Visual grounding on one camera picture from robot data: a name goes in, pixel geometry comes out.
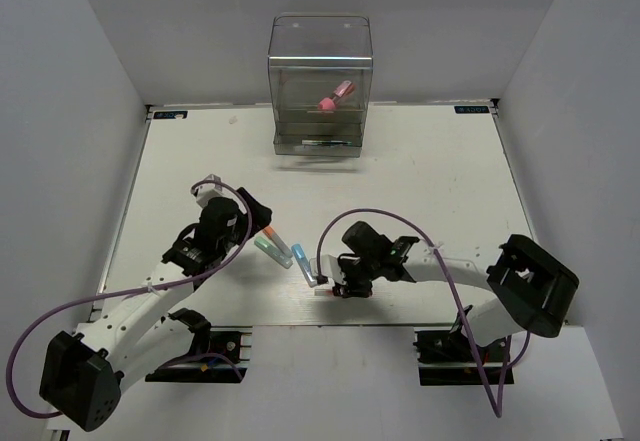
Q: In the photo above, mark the pink capped red stapler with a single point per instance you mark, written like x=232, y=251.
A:
x=343, y=90

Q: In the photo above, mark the orange capped marker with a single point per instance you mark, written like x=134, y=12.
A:
x=278, y=241

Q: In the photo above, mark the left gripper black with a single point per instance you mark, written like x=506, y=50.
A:
x=262, y=215

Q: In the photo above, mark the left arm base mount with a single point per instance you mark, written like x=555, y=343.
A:
x=224, y=361

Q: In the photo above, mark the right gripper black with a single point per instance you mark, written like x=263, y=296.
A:
x=350, y=287

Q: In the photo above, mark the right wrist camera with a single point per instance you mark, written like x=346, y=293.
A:
x=324, y=269

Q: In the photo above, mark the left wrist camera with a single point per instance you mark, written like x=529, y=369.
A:
x=206, y=189

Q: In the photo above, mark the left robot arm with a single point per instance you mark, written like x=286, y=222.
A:
x=86, y=373

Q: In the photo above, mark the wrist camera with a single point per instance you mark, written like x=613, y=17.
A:
x=324, y=269
x=206, y=189

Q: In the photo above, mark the blue capped marker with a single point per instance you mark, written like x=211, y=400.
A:
x=304, y=265

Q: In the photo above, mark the clear acrylic drawer organizer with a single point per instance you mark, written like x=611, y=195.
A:
x=309, y=55

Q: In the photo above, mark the green capped marker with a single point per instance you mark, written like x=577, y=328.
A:
x=273, y=252

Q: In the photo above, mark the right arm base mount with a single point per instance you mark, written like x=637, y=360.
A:
x=443, y=362

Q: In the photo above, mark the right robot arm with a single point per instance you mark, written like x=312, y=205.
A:
x=526, y=289

